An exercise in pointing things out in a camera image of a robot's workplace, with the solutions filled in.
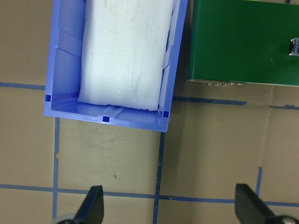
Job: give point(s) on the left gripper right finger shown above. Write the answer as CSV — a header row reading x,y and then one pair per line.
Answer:
x,y
250,209

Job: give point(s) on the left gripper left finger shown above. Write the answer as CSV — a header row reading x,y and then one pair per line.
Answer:
x,y
91,210

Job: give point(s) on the left blue plastic bin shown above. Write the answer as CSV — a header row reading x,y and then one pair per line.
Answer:
x,y
64,72

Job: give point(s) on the green conveyor belt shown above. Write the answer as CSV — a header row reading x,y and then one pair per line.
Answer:
x,y
244,41

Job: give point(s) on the white foam pad left bin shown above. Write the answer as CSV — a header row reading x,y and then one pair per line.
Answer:
x,y
123,50

